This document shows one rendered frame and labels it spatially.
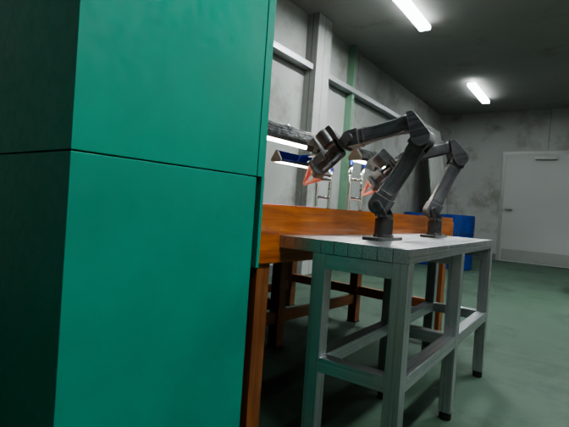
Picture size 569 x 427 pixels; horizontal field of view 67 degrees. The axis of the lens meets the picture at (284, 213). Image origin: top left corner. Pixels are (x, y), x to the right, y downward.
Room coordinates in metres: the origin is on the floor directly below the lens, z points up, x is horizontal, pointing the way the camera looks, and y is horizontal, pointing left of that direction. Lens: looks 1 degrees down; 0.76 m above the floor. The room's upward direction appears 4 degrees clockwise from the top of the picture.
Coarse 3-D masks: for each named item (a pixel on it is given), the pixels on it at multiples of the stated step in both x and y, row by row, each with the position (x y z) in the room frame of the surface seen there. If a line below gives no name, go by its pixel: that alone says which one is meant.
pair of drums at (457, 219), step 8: (448, 216) 6.55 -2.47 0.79; (456, 216) 6.48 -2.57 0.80; (464, 216) 6.47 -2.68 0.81; (472, 216) 6.54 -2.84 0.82; (456, 224) 6.48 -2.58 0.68; (464, 224) 6.47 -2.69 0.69; (472, 224) 6.53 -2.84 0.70; (456, 232) 6.48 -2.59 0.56; (464, 232) 6.47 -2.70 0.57; (472, 232) 6.55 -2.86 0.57; (448, 264) 6.51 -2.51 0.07; (464, 264) 6.48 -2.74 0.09
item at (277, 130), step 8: (272, 128) 1.78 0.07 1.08; (280, 128) 1.83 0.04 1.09; (288, 128) 1.88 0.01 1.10; (272, 136) 1.77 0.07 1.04; (280, 136) 1.80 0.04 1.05; (288, 136) 1.84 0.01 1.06; (296, 136) 1.90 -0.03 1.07; (304, 136) 1.95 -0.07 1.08; (312, 136) 2.02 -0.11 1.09; (304, 144) 1.94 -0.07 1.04
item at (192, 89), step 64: (0, 0) 1.09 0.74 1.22; (64, 0) 0.86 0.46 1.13; (128, 0) 0.90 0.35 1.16; (192, 0) 1.02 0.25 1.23; (256, 0) 1.18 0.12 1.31; (0, 64) 1.07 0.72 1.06; (64, 64) 0.85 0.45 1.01; (128, 64) 0.90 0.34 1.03; (192, 64) 1.03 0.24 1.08; (256, 64) 1.20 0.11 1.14; (0, 128) 1.05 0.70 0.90; (64, 128) 0.84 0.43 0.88; (128, 128) 0.91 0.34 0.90; (192, 128) 1.04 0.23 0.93; (256, 128) 1.21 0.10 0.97
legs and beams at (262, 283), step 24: (264, 264) 1.34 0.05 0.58; (288, 264) 3.36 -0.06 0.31; (264, 288) 1.35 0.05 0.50; (288, 288) 3.33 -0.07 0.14; (336, 288) 3.09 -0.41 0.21; (360, 288) 2.97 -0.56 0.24; (264, 312) 1.36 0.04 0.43; (288, 312) 2.41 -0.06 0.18; (264, 336) 1.36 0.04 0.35; (240, 408) 1.33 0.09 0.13
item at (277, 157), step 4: (276, 152) 2.71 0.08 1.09; (280, 152) 2.72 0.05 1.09; (284, 152) 2.76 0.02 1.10; (288, 152) 2.79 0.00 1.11; (276, 156) 2.71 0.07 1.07; (280, 156) 2.70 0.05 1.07; (284, 156) 2.74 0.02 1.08; (288, 156) 2.77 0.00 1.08; (292, 156) 2.81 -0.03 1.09; (296, 156) 2.85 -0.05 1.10; (272, 160) 2.73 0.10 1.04; (276, 160) 2.71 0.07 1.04; (280, 160) 2.69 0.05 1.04; (284, 160) 2.72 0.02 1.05; (288, 160) 2.74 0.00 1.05; (292, 160) 2.78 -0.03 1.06; (296, 160) 2.82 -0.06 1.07; (300, 160) 2.85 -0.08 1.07; (304, 160) 2.90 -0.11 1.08; (308, 160) 2.94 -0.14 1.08; (300, 164) 2.85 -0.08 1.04; (304, 164) 2.88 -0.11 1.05
